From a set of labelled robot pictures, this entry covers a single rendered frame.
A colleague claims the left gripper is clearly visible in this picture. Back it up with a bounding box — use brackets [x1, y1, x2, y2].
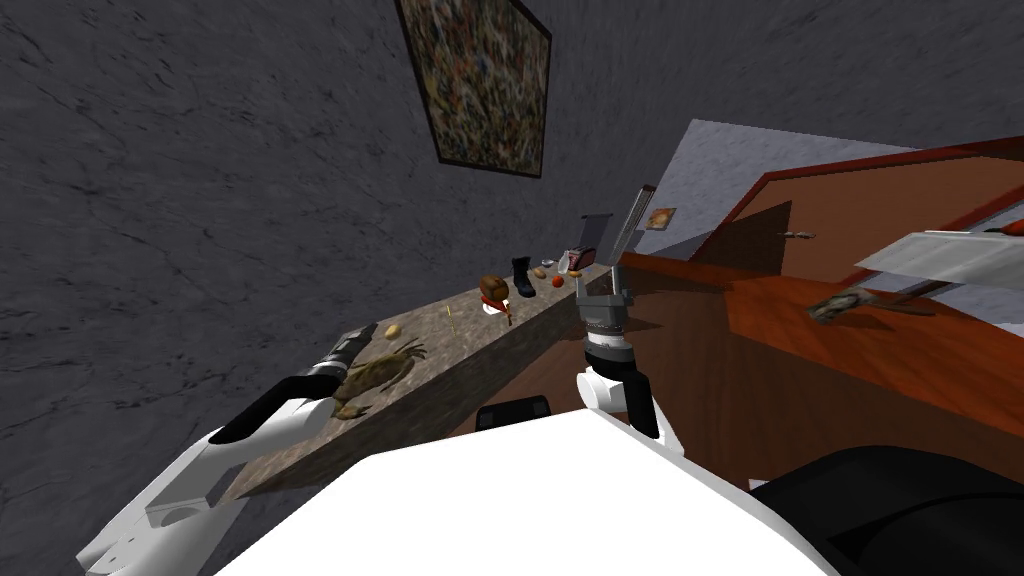
[322, 322, 378, 371]

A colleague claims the grey tall panel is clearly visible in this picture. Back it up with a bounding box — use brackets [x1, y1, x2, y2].
[610, 184, 658, 264]

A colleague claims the black boot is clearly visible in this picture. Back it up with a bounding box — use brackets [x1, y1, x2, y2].
[511, 255, 538, 300]

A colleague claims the brown door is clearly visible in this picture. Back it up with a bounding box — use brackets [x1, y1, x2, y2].
[689, 135, 1024, 289]

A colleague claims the large speckled wall painting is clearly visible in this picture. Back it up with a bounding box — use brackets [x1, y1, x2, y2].
[394, 0, 554, 180]

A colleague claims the grey flat rectangle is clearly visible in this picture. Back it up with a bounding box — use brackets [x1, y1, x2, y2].
[580, 212, 615, 250]

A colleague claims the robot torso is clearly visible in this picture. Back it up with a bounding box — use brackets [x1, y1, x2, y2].
[211, 394, 841, 576]

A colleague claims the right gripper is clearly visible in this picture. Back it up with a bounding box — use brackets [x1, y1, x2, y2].
[575, 266, 636, 337]

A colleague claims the brown crab figure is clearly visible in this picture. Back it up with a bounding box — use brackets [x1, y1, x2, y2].
[331, 337, 429, 402]

